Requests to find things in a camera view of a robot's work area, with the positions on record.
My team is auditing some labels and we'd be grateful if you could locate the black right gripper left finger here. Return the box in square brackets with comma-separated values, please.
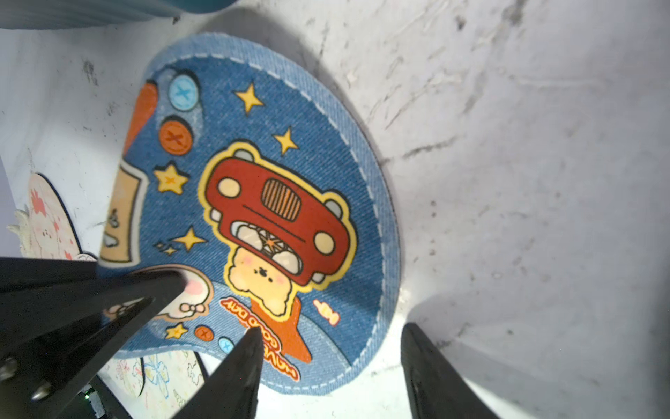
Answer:
[174, 328, 263, 419]

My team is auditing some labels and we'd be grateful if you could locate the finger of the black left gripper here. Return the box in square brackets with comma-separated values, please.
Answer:
[1, 271, 186, 418]
[1, 257, 97, 293]

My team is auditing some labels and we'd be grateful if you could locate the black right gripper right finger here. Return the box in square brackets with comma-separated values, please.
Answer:
[401, 323, 497, 419]

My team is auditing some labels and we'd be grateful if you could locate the pink rainbow circle coaster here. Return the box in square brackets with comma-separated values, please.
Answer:
[7, 173, 97, 262]

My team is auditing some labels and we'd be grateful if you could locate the blue denim bear coaster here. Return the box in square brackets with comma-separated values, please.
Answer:
[98, 33, 401, 396]

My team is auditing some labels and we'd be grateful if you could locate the cream butterfly coaster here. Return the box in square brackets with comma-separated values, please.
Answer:
[99, 350, 208, 418]

